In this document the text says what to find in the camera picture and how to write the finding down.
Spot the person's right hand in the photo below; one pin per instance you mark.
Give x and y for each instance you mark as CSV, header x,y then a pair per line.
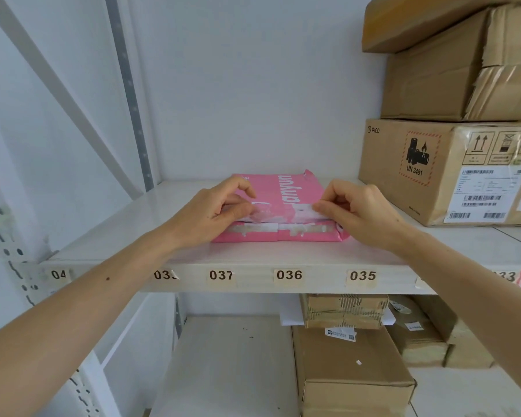
x,y
369,217

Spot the person's left hand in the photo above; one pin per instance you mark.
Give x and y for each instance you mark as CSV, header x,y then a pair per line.
x,y
204,214

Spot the person's left thumb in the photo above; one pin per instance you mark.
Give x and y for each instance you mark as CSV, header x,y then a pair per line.
x,y
236,209

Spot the person's right thumb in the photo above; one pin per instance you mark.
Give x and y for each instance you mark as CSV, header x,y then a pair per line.
x,y
332,212

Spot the pink plastic mailer package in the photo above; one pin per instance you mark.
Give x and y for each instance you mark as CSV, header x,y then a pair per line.
x,y
278,193

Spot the white shipping label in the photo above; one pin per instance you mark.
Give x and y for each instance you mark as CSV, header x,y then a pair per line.
x,y
286,216

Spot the person's right forearm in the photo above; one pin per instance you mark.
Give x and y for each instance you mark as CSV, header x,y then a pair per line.
x,y
473,299

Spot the person's left forearm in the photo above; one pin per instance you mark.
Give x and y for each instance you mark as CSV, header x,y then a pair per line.
x,y
82,317

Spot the printed brown cardboard box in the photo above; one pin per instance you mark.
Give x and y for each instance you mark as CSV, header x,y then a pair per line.
x,y
395,178

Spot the row of shelf number labels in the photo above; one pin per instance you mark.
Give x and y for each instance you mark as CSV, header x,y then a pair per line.
x,y
289,275

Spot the small taped cardboard box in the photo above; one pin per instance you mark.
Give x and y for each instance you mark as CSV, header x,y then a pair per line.
x,y
343,310

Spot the white metal shelving rack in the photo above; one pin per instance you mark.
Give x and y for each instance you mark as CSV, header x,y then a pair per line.
x,y
126,238

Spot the cardboard box with white label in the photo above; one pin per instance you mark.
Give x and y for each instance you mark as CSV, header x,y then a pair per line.
x,y
417,334

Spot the large plain cardboard box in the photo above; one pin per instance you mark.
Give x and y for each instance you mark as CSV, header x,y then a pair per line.
x,y
347,373

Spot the worn brown cardboard box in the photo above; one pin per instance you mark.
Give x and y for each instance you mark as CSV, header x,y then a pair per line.
x,y
434,82

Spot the flat brown cardboard box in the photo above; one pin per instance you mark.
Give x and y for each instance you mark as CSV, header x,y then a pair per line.
x,y
417,21

